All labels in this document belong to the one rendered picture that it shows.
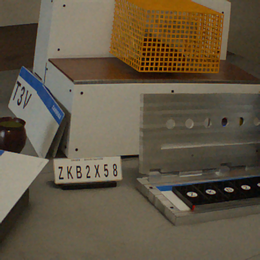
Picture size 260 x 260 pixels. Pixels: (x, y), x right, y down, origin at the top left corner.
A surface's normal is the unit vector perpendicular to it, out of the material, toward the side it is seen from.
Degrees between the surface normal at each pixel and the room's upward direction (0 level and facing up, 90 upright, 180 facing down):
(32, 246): 0
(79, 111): 90
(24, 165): 0
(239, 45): 90
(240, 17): 90
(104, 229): 0
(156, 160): 76
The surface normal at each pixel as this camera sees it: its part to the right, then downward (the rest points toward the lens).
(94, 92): 0.40, 0.35
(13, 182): 0.11, -0.94
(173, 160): 0.40, 0.11
